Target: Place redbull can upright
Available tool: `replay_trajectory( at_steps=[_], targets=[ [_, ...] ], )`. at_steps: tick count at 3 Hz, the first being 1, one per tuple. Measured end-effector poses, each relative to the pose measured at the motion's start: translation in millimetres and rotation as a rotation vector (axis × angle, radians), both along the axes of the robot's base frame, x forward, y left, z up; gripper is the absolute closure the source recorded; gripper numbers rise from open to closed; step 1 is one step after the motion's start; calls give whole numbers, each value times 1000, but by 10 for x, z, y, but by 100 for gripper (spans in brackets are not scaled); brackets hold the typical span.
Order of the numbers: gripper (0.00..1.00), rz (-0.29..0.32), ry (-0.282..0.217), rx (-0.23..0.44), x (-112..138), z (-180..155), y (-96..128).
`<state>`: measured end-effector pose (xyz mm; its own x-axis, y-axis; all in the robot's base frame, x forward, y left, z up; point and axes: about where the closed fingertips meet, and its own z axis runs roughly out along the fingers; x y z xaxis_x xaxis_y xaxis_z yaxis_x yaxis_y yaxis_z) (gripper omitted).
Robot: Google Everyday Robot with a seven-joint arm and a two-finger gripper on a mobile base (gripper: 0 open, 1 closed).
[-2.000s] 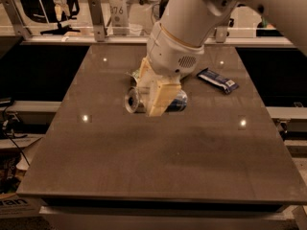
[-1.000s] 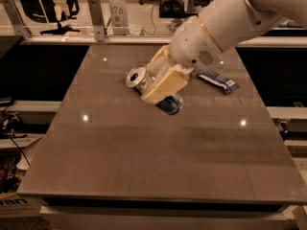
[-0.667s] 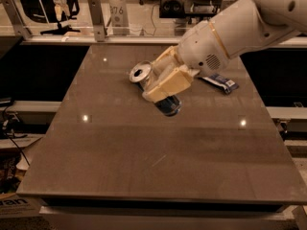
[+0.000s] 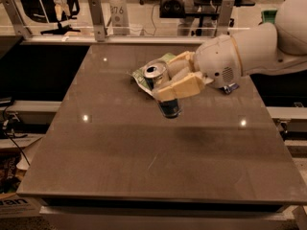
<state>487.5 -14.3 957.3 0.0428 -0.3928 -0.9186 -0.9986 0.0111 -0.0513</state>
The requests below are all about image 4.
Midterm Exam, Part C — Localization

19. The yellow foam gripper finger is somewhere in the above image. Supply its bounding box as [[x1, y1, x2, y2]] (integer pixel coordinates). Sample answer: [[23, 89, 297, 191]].
[[153, 72, 214, 102], [167, 51, 195, 71]]

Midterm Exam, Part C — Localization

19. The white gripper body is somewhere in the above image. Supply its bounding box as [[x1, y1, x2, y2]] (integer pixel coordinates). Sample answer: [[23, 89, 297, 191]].
[[194, 35, 241, 88]]

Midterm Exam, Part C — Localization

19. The silver blue redbull can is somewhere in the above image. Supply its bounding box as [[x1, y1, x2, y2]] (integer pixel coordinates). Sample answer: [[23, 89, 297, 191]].
[[142, 59, 180, 119]]

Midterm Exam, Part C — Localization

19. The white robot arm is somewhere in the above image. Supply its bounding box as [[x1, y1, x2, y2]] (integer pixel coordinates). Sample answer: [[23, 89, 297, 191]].
[[153, 0, 307, 102]]

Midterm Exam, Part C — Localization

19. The blue snack bar wrapper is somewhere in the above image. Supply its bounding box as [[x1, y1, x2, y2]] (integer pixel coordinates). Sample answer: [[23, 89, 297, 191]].
[[223, 83, 239, 95]]

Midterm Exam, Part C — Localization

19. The green chip bag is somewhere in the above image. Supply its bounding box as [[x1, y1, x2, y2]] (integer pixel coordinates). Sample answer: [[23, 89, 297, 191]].
[[130, 53, 175, 96]]

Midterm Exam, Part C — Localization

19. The black desk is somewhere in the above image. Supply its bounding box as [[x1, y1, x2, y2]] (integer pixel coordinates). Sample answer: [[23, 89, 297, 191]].
[[186, 0, 255, 36]]

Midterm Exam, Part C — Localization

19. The green plastic bin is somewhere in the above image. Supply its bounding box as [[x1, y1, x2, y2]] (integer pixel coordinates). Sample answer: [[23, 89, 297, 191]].
[[261, 10, 277, 24]]

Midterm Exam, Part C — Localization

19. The white numbered pillar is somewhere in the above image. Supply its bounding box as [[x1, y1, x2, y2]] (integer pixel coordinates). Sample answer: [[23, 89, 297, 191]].
[[108, 0, 130, 35]]

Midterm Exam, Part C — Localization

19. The colourful snack bag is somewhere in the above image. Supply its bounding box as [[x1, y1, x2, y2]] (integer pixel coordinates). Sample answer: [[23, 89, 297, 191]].
[[0, 155, 21, 194]]

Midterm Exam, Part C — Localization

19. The cardboard box with print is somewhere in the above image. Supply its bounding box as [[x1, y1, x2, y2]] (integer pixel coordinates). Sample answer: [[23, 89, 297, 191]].
[[0, 194, 41, 219]]

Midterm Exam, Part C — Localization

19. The black camera device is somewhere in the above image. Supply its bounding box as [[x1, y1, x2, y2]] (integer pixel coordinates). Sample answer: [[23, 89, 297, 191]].
[[159, 0, 185, 18]]

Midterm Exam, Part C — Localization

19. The right metal bracket post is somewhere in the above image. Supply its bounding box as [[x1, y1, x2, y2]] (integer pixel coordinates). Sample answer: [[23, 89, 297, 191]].
[[215, 0, 235, 36]]

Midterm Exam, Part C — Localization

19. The metal bracket post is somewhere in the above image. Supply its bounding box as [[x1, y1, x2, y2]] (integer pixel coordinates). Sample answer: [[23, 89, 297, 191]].
[[215, 0, 235, 36], [88, 0, 106, 42], [0, 0, 32, 39]]

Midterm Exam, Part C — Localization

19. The middle metal bracket post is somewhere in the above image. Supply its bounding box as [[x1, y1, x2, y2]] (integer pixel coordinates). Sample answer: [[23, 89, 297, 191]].
[[88, 0, 106, 42]]

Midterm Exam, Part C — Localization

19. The left metal bracket post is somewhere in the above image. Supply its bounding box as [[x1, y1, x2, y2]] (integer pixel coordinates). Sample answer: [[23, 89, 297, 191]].
[[0, 0, 32, 39]]

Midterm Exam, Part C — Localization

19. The black cable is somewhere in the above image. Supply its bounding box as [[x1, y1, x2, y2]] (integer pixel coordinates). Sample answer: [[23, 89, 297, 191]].
[[1, 103, 32, 168]]

